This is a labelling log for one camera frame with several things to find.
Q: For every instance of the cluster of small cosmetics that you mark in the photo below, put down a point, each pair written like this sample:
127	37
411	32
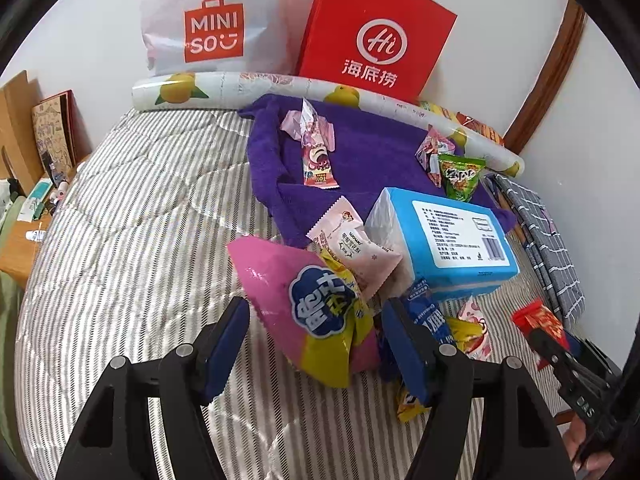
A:
59	187

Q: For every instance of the large pink yellow snack bag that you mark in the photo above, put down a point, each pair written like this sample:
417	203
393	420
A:
280	285

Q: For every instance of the wooden nightstand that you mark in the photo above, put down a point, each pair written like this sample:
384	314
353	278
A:
20	255

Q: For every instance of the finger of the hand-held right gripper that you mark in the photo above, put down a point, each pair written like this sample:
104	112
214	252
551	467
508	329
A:
592	357
557	362

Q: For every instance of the yellow chips bag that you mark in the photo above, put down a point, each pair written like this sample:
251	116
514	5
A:
435	111

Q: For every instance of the red snack packet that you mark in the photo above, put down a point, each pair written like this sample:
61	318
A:
542	317

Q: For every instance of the red paper bag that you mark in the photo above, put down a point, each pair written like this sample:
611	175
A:
375	35

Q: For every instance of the brown patterned notebook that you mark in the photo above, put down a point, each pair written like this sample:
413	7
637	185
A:
52	130

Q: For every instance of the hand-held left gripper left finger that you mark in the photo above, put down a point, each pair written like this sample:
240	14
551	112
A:
225	355

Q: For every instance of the striped mattress pad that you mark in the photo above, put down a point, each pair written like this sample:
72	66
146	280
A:
150	210

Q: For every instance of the long pink cartoon candy packet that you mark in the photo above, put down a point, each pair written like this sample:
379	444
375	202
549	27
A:
317	160

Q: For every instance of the purple towel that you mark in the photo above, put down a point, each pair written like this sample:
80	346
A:
370	155

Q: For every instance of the teal white box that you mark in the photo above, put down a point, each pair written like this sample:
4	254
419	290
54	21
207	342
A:
35	200

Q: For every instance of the person's right hand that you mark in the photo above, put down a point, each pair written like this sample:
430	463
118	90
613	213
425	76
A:
580	437

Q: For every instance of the blue snack packet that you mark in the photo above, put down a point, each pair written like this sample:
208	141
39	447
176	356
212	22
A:
430	310

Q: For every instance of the fruit print wallpaper roll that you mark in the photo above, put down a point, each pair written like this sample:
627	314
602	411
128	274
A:
225	85

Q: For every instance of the yellow snack packet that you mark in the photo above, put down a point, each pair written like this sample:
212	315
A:
462	335

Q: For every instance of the small pink snack packet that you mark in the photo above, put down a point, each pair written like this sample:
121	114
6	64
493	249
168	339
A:
472	317

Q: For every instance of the green snack packet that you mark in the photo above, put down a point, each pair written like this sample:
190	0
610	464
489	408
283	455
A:
461	177

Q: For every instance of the pink cartoon snack packet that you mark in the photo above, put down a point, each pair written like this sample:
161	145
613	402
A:
435	152

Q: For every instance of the green bed sheet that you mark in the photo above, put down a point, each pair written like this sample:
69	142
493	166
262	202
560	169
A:
9	360

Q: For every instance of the white plastic shopping bag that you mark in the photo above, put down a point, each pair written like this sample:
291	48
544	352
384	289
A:
215	5

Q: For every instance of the grey plaid cloth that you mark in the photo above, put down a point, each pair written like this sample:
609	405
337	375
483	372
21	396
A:
545	240

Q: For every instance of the wooden door frame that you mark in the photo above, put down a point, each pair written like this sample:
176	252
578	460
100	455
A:
555	75

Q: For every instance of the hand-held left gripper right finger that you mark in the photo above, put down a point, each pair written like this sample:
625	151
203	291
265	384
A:
405	355

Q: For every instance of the blue tissue pack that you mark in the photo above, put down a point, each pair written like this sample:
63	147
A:
450	235

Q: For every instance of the orange chips bag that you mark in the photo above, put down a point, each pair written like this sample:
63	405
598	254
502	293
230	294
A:
480	130

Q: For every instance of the white cream tube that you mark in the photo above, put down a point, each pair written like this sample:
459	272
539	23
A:
37	235

